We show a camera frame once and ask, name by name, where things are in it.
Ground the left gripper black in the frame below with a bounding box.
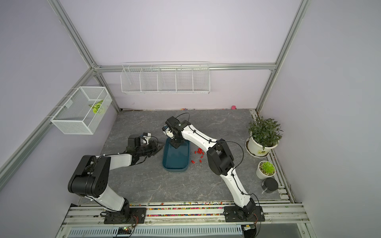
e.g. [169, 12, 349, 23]
[136, 140, 165, 157]

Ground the teal plastic storage box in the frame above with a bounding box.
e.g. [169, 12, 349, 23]
[162, 138, 190, 172]

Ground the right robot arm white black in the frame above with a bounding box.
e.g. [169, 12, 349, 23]
[162, 117, 257, 219]

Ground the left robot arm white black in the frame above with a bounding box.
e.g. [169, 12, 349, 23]
[67, 136, 164, 213]

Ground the green leaf toy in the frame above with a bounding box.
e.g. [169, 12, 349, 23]
[89, 100, 105, 115]

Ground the large potted green plant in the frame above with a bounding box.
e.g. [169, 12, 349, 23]
[247, 116, 283, 157]

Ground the small potted succulent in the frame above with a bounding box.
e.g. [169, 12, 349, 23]
[256, 161, 276, 180]

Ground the black cylinder weight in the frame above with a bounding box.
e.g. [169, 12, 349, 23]
[262, 177, 279, 193]

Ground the white ventilation grille strip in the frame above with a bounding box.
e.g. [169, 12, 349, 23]
[66, 225, 243, 238]

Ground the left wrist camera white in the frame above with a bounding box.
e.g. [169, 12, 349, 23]
[140, 132, 151, 145]

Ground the long white wire wall basket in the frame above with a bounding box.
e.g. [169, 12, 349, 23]
[120, 61, 211, 94]

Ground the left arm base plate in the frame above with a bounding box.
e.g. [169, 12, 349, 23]
[100, 207, 147, 224]

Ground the white wire cube basket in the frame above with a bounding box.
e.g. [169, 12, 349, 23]
[51, 86, 112, 135]

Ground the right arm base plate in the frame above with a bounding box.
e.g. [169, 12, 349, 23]
[223, 206, 265, 223]

